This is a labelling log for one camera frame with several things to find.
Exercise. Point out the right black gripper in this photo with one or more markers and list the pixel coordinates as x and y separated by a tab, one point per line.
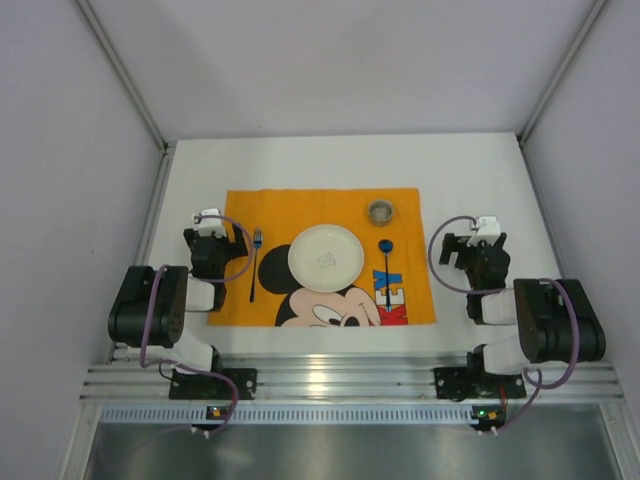
458	248

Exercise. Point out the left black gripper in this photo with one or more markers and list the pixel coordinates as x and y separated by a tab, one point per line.
230	245

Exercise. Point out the blue fork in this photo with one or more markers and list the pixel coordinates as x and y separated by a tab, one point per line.
257	244

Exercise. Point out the blue spoon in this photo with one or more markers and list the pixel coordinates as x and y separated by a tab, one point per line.
386	247

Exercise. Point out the orange Mickey placemat cloth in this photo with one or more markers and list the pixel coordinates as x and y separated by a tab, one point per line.
391	290

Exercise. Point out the white round plate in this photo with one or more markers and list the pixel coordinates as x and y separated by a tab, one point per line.
326	258

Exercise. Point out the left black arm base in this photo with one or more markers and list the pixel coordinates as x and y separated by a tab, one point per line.
199	387

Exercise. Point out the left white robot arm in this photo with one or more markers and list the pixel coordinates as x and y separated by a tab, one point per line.
149	311

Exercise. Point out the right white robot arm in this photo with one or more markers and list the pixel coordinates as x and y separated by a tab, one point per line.
556	326

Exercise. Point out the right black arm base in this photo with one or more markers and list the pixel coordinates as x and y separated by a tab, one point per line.
460	383

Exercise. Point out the aluminium mounting rail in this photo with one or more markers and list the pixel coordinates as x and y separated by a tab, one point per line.
332	378

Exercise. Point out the slotted grey cable duct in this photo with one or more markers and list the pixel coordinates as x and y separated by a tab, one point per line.
314	414

